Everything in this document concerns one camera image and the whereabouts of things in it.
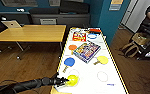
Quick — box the yellow bowl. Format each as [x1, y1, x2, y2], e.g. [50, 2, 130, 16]
[66, 74, 80, 87]

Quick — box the yellow wooden game table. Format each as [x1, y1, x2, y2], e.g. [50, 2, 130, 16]
[50, 26, 130, 94]

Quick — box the orange table tennis paddle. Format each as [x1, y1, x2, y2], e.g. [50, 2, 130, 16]
[68, 44, 79, 55]

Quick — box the colourful box on table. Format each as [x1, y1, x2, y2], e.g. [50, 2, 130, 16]
[72, 41, 102, 64]

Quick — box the yellow table tennis paddle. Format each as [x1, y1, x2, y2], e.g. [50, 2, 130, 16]
[92, 55, 110, 66]

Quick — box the white bowl blue rim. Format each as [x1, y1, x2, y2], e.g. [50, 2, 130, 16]
[86, 33, 99, 40]

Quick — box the grey chair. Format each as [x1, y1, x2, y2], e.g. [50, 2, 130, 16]
[40, 18, 58, 26]

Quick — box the white laptop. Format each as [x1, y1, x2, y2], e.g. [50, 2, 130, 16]
[1, 19, 23, 29]

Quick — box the dark grey sofa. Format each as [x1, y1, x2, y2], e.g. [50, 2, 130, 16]
[27, 0, 92, 28]

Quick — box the dark interior window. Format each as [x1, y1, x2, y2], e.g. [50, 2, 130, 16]
[48, 0, 61, 7]
[0, 0, 39, 8]

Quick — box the brown backpack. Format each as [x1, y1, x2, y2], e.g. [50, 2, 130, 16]
[120, 32, 148, 58]

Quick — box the white wall socket plate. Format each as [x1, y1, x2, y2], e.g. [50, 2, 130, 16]
[16, 8, 25, 13]
[0, 16, 7, 21]

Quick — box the yellow wall sign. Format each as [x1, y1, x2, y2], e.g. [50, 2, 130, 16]
[109, 0, 124, 11]

